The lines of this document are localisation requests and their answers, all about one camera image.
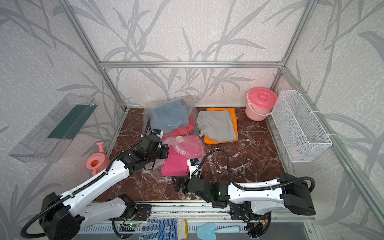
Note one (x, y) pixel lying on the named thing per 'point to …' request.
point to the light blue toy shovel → (207, 231)
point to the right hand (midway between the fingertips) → (177, 176)
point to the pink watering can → (98, 162)
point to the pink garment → (181, 149)
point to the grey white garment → (216, 125)
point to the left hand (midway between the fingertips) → (170, 148)
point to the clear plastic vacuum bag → (192, 106)
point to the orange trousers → (232, 112)
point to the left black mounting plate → (143, 211)
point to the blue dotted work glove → (168, 229)
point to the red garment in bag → (184, 130)
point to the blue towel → (170, 116)
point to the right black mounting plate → (243, 211)
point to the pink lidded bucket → (260, 101)
